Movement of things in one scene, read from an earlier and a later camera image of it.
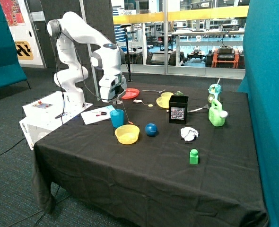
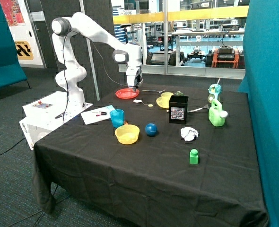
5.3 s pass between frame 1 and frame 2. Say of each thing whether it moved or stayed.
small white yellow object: stayed
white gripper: moved
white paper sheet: stayed
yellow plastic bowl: stayed
